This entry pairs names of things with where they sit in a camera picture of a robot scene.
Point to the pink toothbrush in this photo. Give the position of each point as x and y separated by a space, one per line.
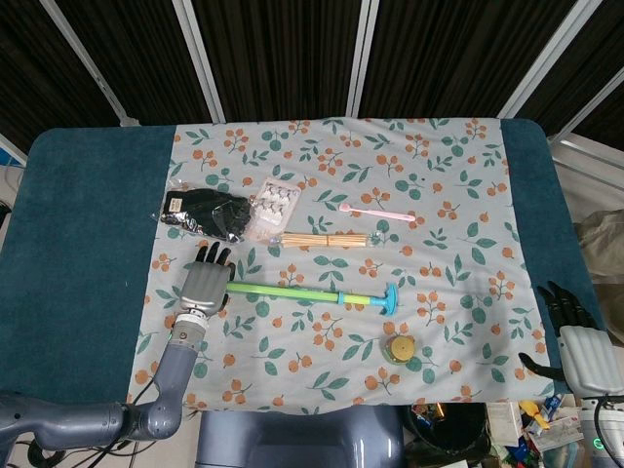
380 213

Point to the white aluminium partition post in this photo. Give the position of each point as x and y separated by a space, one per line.
592 105
363 53
200 58
546 53
92 63

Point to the floral print tablecloth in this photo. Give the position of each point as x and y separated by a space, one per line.
341 166

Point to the bundle of bamboo sticks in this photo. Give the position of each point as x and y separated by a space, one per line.
317 240

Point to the black waste bin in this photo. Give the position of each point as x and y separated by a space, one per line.
448 439

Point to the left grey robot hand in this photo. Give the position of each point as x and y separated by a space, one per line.
205 287

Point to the teal velvet table cover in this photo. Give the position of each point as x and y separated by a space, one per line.
83 253

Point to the white metal rail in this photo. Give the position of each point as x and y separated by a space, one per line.
590 151

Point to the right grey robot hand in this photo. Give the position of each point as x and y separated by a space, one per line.
590 361

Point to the beige fabric bag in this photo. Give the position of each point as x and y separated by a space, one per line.
604 248

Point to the clear blister pack of clips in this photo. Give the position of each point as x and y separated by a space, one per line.
275 207

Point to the green blue plastic stick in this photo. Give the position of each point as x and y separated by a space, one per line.
292 293

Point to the small green jar gold lid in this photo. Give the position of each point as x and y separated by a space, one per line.
401 348

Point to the black gloves in plastic bag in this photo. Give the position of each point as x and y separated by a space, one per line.
205 212

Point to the white cardboard box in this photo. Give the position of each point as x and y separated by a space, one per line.
504 421

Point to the blue-grey robot torso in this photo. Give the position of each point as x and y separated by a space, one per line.
292 439

